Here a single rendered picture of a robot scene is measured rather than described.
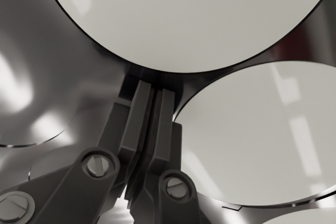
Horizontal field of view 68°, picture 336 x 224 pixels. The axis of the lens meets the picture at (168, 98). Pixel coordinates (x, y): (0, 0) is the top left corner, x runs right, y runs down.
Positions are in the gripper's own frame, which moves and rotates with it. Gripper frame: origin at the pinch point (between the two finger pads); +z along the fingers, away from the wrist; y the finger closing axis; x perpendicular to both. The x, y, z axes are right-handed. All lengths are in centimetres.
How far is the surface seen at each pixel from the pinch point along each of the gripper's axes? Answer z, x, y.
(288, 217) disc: 2.0, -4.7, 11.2
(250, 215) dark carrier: 2.0, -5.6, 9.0
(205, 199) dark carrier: 2.0, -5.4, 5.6
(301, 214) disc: 2.0, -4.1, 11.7
